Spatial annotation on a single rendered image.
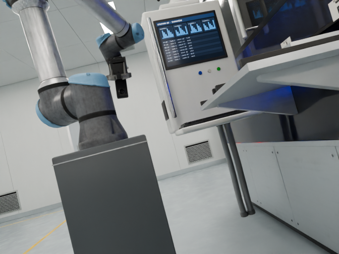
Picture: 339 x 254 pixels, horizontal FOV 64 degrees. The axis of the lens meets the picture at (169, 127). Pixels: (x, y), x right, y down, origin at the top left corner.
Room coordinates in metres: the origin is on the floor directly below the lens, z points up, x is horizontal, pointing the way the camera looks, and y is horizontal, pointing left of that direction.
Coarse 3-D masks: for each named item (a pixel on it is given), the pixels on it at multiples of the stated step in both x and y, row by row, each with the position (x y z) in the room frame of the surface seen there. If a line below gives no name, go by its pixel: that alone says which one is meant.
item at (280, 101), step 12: (252, 96) 1.20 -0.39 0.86; (264, 96) 1.21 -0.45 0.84; (276, 96) 1.21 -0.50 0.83; (288, 96) 1.21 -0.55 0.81; (228, 108) 1.22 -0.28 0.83; (240, 108) 1.20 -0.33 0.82; (252, 108) 1.20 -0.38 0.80; (264, 108) 1.21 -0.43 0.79; (276, 108) 1.21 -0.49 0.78; (288, 108) 1.21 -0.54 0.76
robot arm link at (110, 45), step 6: (102, 36) 1.13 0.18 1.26; (108, 36) 1.14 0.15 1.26; (114, 36) 1.12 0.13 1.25; (96, 42) 1.16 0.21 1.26; (102, 42) 1.14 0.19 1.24; (108, 42) 1.13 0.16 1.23; (114, 42) 1.12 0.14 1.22; (102, 48) 1.15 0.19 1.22; (108, 48) 1.14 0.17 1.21; (114, 48) 1.14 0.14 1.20; (120, 48) 1.14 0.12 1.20; (102, 54) 1.18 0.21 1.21; (108, 54) 1.16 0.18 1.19; (114, 54) 1.16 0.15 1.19; (120, 54) 1.19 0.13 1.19
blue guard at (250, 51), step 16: (288, 0) 1.05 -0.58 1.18; (304, 0) 0.96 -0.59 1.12; (320, 0) 0.88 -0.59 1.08; (288, 16) 1.08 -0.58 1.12; (304, 16) 0.98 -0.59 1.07; (320, 16) 0.90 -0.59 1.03; (272, 32) 1.23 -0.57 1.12; (288, 32) 1.11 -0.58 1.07; (304, 32) 1.01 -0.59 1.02; (256, 48) 1.44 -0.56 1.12; (272, 48) 1.27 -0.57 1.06
